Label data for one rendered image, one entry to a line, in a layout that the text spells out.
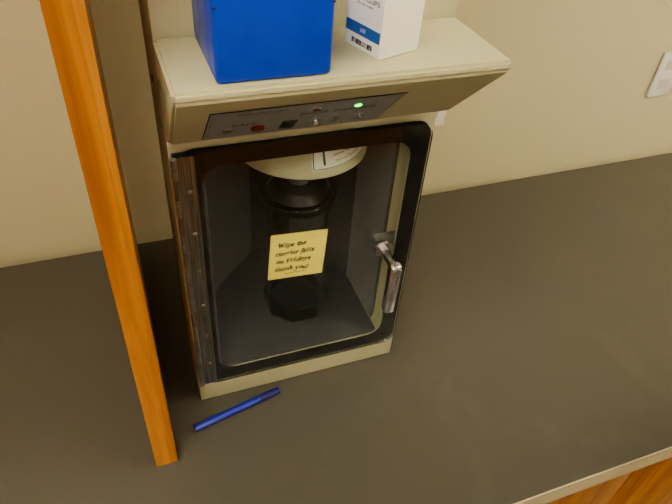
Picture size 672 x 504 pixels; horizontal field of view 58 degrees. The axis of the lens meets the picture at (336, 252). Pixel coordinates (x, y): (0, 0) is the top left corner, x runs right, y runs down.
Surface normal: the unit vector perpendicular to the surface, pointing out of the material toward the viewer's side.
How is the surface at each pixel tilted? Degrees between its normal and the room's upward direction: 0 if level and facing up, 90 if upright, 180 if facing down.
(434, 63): 0
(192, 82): 0
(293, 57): 90
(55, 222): 90
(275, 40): 90
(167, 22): 90
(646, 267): 0
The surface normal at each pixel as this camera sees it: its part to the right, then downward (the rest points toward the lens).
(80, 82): 0.34, 0.64
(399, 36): 0.62, 0.55
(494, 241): 0.07, -0.75
